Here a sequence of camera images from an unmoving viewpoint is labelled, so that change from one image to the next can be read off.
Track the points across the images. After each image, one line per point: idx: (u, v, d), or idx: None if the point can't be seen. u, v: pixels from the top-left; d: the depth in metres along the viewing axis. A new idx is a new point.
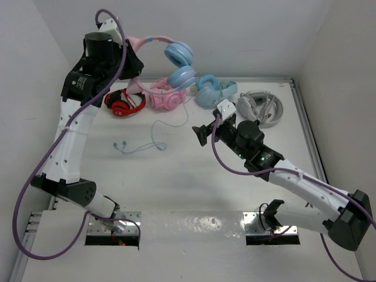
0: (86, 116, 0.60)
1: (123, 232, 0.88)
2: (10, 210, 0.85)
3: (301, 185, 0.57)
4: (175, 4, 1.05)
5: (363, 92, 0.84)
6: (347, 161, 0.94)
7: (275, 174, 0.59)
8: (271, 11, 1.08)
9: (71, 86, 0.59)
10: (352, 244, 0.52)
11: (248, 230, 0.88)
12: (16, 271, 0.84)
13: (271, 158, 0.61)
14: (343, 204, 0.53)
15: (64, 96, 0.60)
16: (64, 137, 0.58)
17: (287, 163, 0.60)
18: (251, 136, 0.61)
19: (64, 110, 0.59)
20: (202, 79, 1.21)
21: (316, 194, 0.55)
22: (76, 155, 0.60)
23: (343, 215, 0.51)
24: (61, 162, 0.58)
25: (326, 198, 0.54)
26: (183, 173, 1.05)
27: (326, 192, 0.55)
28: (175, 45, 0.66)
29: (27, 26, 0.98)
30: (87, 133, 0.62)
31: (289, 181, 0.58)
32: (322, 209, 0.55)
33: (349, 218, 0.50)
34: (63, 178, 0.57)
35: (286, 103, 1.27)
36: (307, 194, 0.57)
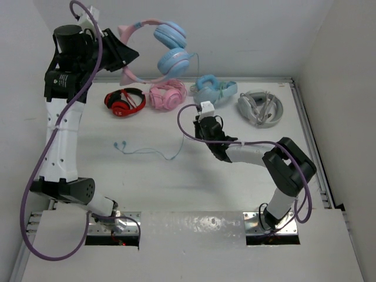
0: (73, 113, 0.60)
1: (123, 232, 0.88)
2: (10, 210, 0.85)
3: (242, 150, 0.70)
4: (175, 3, 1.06)
5: (363, 91, 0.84)
6: (347, 161, 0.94)
7: (230, 148, 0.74)
8: (270, 10, 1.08)
9: (53, 85, 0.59)
10: (289, 183, 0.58)
11: (248, 230, 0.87)
12: (17, 271, 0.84)
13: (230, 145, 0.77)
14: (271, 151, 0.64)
15: (48, 97, 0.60)
16: (56, 136, 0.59)
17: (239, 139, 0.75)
18: (209, 125, 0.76)
19: (51, 110, 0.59)
20: (202, 79, 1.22)
21: (252, 150, 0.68)
22: (71, 152, 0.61)
23: (267, 155, 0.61)
24: (58, 161, 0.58)
25: (259, 150, 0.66)
26: (184, 173, 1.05)
27: (259, 147, 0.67)
28: (165, 28, 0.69)
29: (27, 26, 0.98)
30: (77, 129, 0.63)
31: (238, 149, 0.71)
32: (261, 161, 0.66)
33: (272, 156, 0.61)
34: (63, 177, 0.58)
35: (286, 103, 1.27)
36: (249, 155, 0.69)
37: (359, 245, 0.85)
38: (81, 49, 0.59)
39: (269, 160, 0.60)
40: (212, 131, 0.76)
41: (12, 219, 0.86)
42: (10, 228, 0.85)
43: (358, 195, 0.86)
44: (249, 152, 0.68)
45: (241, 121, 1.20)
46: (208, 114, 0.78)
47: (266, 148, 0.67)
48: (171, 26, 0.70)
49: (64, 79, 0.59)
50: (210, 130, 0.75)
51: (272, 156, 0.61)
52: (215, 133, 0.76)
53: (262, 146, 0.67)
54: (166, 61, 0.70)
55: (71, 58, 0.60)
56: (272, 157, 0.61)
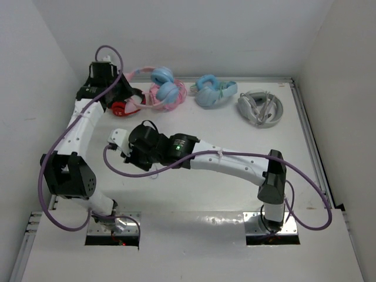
0: (96, 110, 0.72)
1: (123, 232, 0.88)
2: (9, 210, 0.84)
3: (223, 162, 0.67)
4: (175, 4, 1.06)
5: (363, 91, 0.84)
6: (346, 161, 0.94)
7: (196, 160, 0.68)
8: (271, 10, 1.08)
9: (84, 92, 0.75)
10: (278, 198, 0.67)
11: (248, 230, 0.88)
12: (17, 271, 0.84)
13: (185, 145, 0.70)
14: (265, 168, 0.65)
15: (78, 98, 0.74)
16: (79, 121, 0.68)
17: (203, 144, 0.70)
18: (140, 136, 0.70)
19: (79, 105, 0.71)
20: (202, 79, 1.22)
21: (241, 166, 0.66)
22: (86, 139, 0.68)
23: (269, 179, 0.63)
24: (74, 140, 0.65)
25: (249, 167, 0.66)
26: (184, 173, 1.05)
27: (248, 163, 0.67)
28: (159, 72, 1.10)
29: (27, 26, 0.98)
30: (94, 125, 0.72)
31: (211, 161, 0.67)
32: (250, 177, 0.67)
33: (274, 180, 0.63)
34: (75, 151, 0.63)
35: (286, 103, 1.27)
36: (232, 170, 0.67)
37: (359, 245, 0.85)
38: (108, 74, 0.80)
39: (275, 185, 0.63)
40: (148, 140, 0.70)
41: (12, 219, 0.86)
42: (10, 228, 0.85)
43: (358, 196, 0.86)
44: (237, 168, 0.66)
45: (241, 121, 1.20)
46: (124, 140, 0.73)
47: (257, 164, 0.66)
48: (163, 70, 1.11)
49: (94, 89, 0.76)
50: (145, 140, 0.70)
51: (274, 179, 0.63)
52: (152, 141, 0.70)
53: (251, 160, 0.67)
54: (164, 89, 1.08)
55: (101, 78, 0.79)
56: (277, 181, 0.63)
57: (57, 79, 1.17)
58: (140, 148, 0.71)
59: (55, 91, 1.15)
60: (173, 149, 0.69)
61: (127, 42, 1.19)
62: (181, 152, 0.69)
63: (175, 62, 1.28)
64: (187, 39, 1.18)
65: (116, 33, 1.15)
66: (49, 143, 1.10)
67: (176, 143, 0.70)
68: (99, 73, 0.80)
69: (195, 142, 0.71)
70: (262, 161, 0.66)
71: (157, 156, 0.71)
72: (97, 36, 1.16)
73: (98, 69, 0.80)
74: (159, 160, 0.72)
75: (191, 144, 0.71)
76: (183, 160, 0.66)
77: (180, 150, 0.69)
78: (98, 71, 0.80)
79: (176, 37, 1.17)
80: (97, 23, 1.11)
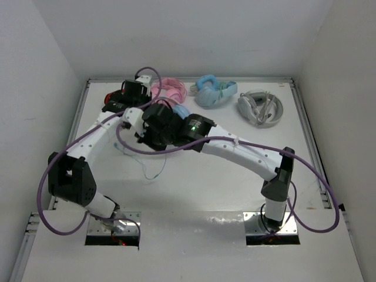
0: (116, 124, 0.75)
1: (123, 232, 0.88)
2: (9, 210, 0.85)
3: (237, 151, 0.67)
4: (175, 4, 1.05)
5: (363, 91, 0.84)
6: (346, 161, 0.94)
7: (211, 144, 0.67)
8: (271, 10, 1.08)
9: (111, 106, 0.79)
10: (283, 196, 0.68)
11: (248, 230, 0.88)
12: (17, 271, 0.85)
13: (201, 127, 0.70)
14: (278, 164, 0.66)
15: (104, 109, 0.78)
16: (96, 130, 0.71)
17: (219, 130, 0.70)
18: (153, 113, 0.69)
19: (101, 116, 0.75)
20: (202, 79, 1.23)
21: (254, 158, 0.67)
22: (97, 148, 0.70)
23: (280, 175, 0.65)
24: (87, 146, 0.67)
25: (263, 161, 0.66)
26: (184, 173, 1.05)
27: (262, 155, 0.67)
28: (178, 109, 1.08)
29: (27, 26, 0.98)
30: (108, 138, 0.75)
31: (226, 148, 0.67)
32: (259, 169, 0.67)
33: (285, 177, 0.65)
34: (83, 156, 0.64)
35: (286, 103, 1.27)
36: (245, 160, 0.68)
37: (359, 245, 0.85)
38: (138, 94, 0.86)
39: (284, 182, 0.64)
40: (162, 118, 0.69)
41: (12, 219, 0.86)
42: (10, 228, 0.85)
43: (358, 196, 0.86)
44: (249, 158, 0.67)
45: (241, 121, 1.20)
46: (137, 118, 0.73)
47: (270, 158, 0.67)
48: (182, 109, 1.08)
49: (120, 105, 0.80)
50: (159, 118, 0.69)
51: (285, 176, 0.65)
52: (165, 120, 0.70)
53: (265, 154, 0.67)
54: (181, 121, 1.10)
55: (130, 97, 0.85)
56: (286, 178, 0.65)
57: (57, 79, 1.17)
58: (151, 126, 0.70)
59: (55, 91, 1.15)
60: (187, 129, 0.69)
61: (127, 42, 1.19)
62: (195, 133, 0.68)
63: (175, 62, 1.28)
64: (186, 39, 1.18)
65: (116, 33, 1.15)
66: (49, 143, 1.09)
67: (191, 124, 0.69)
68: (130, 90, 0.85)
69: (211, 126, 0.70)
70: (277, 157, 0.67)
71: (168, 136, 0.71)
72: (97, 36, 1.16)
73: (129, 87, 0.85)
74: (170, 140, 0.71)
75: (206, 126, 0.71)
76: (198, 142, 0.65)
77: (194, 131, 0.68)
78: (128, 89, 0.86)
79: (176, 36, 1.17)
80: (97, 23, 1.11)
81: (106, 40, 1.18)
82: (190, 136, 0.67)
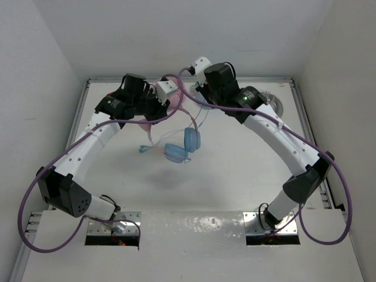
0: (109, 128, 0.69)
1: (123, 232, 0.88)
2: (9, 210, 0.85)
3: (277, 134, 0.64)
4: (175, 4, 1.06)
5: (363, 92, 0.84)
6: (346, 161, 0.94)
7: (255, 118, 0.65)
8: (271, 10, 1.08)
9: (105, 104, 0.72)
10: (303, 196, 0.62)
11: (248, 231, 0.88)
12: (17, 271, 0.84)
13: (252, 100, 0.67)
14: (311, 163, 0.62)
15: (97, 110, 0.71)
16: (87, 138, 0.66)
17: (269, 109, 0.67)
18: (216, 70, 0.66)
19: (94, 120, 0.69)
20: None
21: (291, 147, 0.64)
22: (90, 158, 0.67)
23: (310, 174, 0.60)
24: (76, 160, 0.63)
25: (298, 153, 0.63)
26: (184, 172, 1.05)
27: (299, 148, 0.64)
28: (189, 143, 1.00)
29: (27, 26, 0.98)
30: (104, 143, 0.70)
31: (268, 127, 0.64)
32: (289, 160, 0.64)
33: (314, 177, 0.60)
34: (71, 174, 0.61)
35: (286, 103, 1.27)
36: (282, 146, 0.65)
37: (359, 245, 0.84)
38: (139, 91, 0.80)
39: (310, 181, 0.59)
40: (223, 78, 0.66)
41: (13, 219, 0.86)
42: (10, 228, 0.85)
43: (357, 196, 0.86)
44: (286, 145, 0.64)
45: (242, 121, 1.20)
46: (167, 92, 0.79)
47: (306, 154, 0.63)
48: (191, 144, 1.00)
49: (116, 103, 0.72)
50: (221, 77, 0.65)
51: (313, 176, 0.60)
52: (225, 80, 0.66)
53: (303, 148, 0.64)
54: (173, 153, 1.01)
55: (128, 93, 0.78)
56: (315, 180, 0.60)
57: (57, 80, 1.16)
58: (210, 81, 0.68)
59: (55, 91, 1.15)
60: (240, 97, 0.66)
61: (127, 42, 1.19)
62: (245, 103, 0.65)
63: (175, 63, 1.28)
64: (186, 40, 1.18)
65: (116, 33, 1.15)
66: (49, 143, 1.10)
67: (245, 94, 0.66)
68: (130, 86, 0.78)
69: (262, 103, 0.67)
70: (315, 155, 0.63)
71: (219, 96, 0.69)
72: (97, 36, 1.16)
73: (129, 83, 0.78)
74: (218, 100, 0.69)
75: (258, 101, 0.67)
76: (242, 110, 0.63)
77: (245, 101, 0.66)
78: (129, 84, 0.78)
79: (176, 37, 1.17)
80: (98, 23, 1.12)
81: (106, 40, 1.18)
82: (239, 103, 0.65)
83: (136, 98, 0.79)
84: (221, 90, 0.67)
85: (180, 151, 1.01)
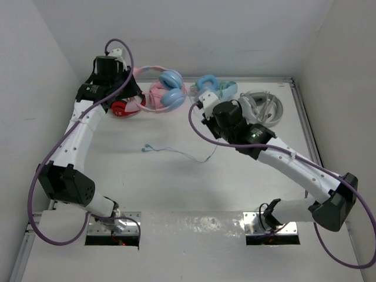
0: (96, 113, 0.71)
1: (123, 232, 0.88)
2: (10, 209, 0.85)
3: (291, 165, 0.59)
4: (174, 4, 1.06)
5: (363, 91, 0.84)
6: (346, 161, 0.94)
7: (267, 153, 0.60)
8: (271, 10, 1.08)
9: (84, 92, 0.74)
10: (335, 224, 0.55)
11: (248, 230, 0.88)
12: (17, 271, 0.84)
13: (262, 135, 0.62)
14: (333, 187, 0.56)
15: (77, 98, 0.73)
16: (77, 128, 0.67)
17: (278, 141, 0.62)
18: (225, 111, 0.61)
19: (77, 110, 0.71)
20: (202, 79, 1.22)
21: (308, 175, 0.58)
22: (84, 146, 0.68)
23: (333, 199, 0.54)
24: (71, 150, 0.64)
25: (318, 180, 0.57)
26: (184, 172, 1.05)
27: (318, 174, 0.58)
28: (168, 73, 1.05)
29: (26, 26, 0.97)
30: (93, 129, 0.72)
31: (281, 160, 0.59)
32: (312, 189, 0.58)
33: (338, 201, 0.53)
34: (71, 164, 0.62)
35: (286, 103, 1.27)
36: (299, 176, 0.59)
37: (359, 245, 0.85)
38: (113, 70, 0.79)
39: (338, 207, 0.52)
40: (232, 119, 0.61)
41: (13, 218, 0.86)
42: (10, 227, 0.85)
43: None
44: (304, 174, 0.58)
45: None
46: (121, 56, 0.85)
47: (327, 179, 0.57)
48: (172, 74, 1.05)
49: (94, 88, 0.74)
50: (229, 118, 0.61)
51: (339, 202, 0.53)
52: (234, 120, 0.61)
53: (322, 174, 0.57)
54: (171, 97, 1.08)
55: (104, 75, 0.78)
56: (342, 205, 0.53)
57: (57, 80, 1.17)
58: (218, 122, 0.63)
59: (55, 91, 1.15)
60: (248, 135, 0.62)
61: (127, 42, 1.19)
62: (255, 140, 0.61)
63: (175, 62, 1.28)
64: (187, 39, 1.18)
65: (116, 33, 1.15)
66: (49, 143, 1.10)
67: (254, 132, 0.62)
68: (103, 69, 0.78)
69: (271, 136, 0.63)
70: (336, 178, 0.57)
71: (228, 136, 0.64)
72: (97, 36, 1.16)
73: (102, 65, 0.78)
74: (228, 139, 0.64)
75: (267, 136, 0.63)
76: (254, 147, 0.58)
77: (255, 138, 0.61)
78: (101, 66, 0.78)
79: (176, 36, 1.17)
80: (97, 23, 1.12)
81: (107, 40, 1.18)
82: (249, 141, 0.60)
83: (113, 79, 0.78)
84: (232, 130, 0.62)
85: (177, 92, 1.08)
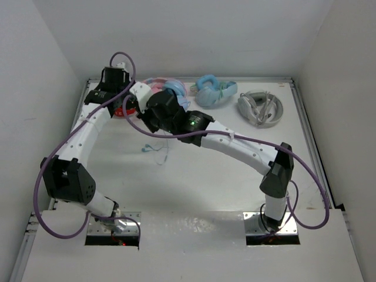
0: (101, 115, 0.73)
1: (123, 232, 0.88)
2: (10, 209, 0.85)
3: (232, 145, 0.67)
4: (174, 4, 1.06)
5: (363, 91, 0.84)
6: (346, 161, 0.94)
7: (208, 137, 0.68)
8: (271, 10, 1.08)
9: (93, 97, 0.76)
10: (281, 190, 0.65)
11: (248, 231, 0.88)
12: (17, 271, 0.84)
13: (200, 122, 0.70)
14: (272, 158, 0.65)
15: (86, 101, 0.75)
16: (83, 126, 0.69)
17: (217, 125, 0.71)
18: (161, 103, 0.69)
19: (86, 110, 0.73)
20: (202, 79, 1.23)
21: (249, 152, 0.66)
22: (89, 144, 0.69)
23: (274, 169, 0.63)
24: (77, 145, 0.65)
25: (258, 155, 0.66)
26: (184, 172, 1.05)
27: (257, 150, 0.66)
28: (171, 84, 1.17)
29: (27, 26, 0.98)
30: (98, 130, 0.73)
31: (222, 142, 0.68)
32: (255, 164, 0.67)
33: (278, 171, 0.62)
34: (76, 158, 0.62)
35: (286, 103, 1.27)
36: (240, 153, 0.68)
37: (359, 244, 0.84)
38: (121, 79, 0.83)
39: (278, 176, 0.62)
40: (169, 110, 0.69)
41: (13, 218, 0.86)
42: (10, 227, 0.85)
43: (358, 196, 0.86)
44: (245, 153, 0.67)
45: (241, 121, 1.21)
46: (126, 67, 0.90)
47: (265, 152, 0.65)
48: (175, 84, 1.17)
49: (103, 94, 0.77)
50: (167, 108, 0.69)
51: (278, 170, 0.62)
52: (171, 110, 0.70)
53: (260, 148, 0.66)
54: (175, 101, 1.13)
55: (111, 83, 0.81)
56: (281, 173, 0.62)
57: (57, 80, 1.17)
58: (157, 113, 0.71)
59: (55, 91, 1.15)
60: (188, 124, 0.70)
61: (127, 42, 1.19)
62: (195, 127, 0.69)
63: (175, 63, 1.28)
64: (187, 40, 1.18)
65: (116, 33, 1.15)
66: (49, 143, 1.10)
67: (192, 119, 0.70)
68: (111, 77, 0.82)
69: (210, 121, 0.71)
70: (272, 150, 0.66)
71: (168, 126, 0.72)
72: (97, 37, 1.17)
73: (110, 73, 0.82)
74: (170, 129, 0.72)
75: (205, 122, 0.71)
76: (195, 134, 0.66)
77: (194, 126, 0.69)
78: (110, 75, 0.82)
79: (176, 36, 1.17)
80: (97, 23, 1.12)
81: (107, 40, 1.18)
82: (190, 130, 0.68)
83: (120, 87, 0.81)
84: (171, 120, 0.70)
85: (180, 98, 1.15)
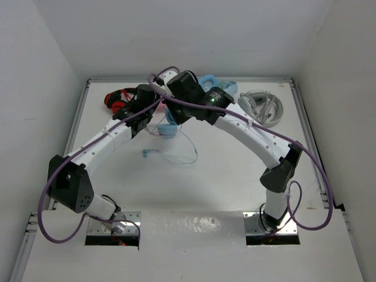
0: (124, 132, 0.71)
1: (123, 232, 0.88)
2: (10, 209, 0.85)
3: (248, 133, 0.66)
4: (173, 4, 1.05)
5: (363, 91, 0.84)
6: (346, 160, 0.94)
7: (225, 120, 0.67)
8: (271, 11, 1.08)
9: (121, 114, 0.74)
10: (281, 185, 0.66)
11: (248, 231, 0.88)
12: (17, 271, 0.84)
13: (221, 99, 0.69)
14: (284, 154, 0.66)
15: (114, 117, 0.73)
16: (103, 138, 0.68)
17: (236, 108, 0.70)
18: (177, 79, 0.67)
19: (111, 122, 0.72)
20: (202, 79, 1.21)
21: (263, 144, 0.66)
22: (101, 156, 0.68)
23: (283, 165, 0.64)
24: (90, 153, 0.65)
25: (270, 148, 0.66)
26: (184, 172, 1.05)
27: (271, 143, 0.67)
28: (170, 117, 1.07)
29: (27, 26, 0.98)
30: (115, 146, 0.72)
31: (238, 127, 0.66)
32: (265, 157, 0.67)
33: (286, 167, 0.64)
34: (83, 164, 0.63)
35: (286, 103, 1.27)
36: (254, 142, 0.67)
37: (359, 244, 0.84)
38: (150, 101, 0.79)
39: (285, 172, 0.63)
40: (186, 86, 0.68)
41: (13, 219, 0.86)
42: (10, 227, 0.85)
43: (358, 195, 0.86)
44: (259, 143, 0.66)
45: None
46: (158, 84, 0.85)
47: (278, 146, 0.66)
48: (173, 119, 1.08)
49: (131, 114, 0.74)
50: (183, 85, 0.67)
51: (287, 167, 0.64)
52: (188, 87, 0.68)
53: (274, 142, 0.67)
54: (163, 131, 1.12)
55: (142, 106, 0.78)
56: (289, 171, 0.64)
57: (57, 80, 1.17)
58: (173, 91, 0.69)
59: (56, 91, 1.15)
60: (207, 100, 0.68)
61: (127, 42, 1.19)
62: (214, 104, 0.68)
63: (175, 63, 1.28)
64: (186, 40, 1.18)
65: (117, 33, 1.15)
66: (49, 143, 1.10)
67: (212, 96, 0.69)
68: (143, 98, 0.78)
69: (230, 102, 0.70)
70: (285, 146, 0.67)
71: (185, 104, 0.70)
72: (97, 37, 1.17)
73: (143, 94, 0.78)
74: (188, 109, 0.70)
75: (225, 101, 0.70)
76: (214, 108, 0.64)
77: (213, 103, 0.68)
78: (141, 97, 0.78)
79: (176, 36, 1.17)
80: (98, 23, 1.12)
81: (107, 40, 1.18)
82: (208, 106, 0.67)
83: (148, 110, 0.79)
84: (187, 97, 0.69)
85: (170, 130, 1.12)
